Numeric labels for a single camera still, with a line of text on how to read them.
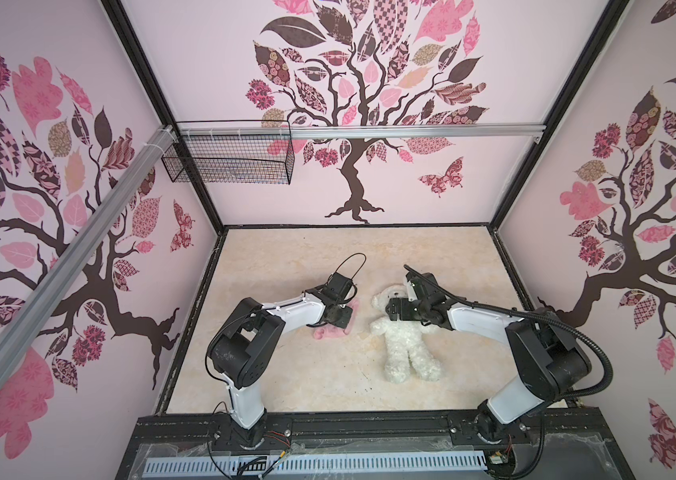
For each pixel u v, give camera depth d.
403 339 0.83
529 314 0.50
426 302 0.73
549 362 0.45
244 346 0.48
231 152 0.95
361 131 0.92
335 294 0.75
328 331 0.90
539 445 0.70
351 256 0.79
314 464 0.70
